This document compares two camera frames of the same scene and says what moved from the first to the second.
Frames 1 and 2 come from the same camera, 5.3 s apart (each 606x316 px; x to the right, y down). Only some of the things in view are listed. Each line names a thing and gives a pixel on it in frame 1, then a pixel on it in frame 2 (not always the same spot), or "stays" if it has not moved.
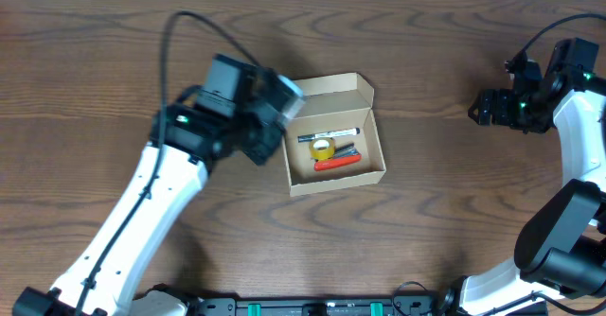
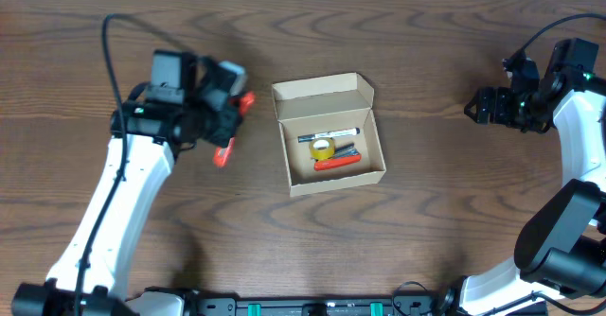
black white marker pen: (327, 134) stays
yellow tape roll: (327, 153) stays
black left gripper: (260, 144) -> (227, 118)
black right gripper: (486, 108) stays
